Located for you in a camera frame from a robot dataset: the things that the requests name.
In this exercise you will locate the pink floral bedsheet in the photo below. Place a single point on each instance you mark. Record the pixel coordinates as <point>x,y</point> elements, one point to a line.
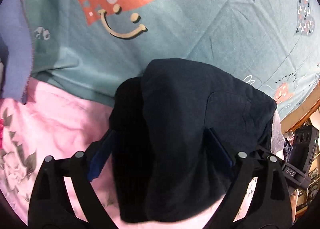
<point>54,122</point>

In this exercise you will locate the lavender blue pillow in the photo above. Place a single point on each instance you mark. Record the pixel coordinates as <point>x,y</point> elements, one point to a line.
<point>16,51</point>

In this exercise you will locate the teal heart print sheet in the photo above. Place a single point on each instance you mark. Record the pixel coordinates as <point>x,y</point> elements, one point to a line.
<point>89,47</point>

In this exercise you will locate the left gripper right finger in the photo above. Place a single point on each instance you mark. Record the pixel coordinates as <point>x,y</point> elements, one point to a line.
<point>246,183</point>

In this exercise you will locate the wooden bed frame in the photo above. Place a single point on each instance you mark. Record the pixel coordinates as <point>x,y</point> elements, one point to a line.
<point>297,117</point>

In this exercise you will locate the navy pant with grey cuff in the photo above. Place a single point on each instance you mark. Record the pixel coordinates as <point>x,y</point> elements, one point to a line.
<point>177,129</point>

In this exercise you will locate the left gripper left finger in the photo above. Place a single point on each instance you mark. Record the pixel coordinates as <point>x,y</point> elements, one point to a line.
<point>63,196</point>

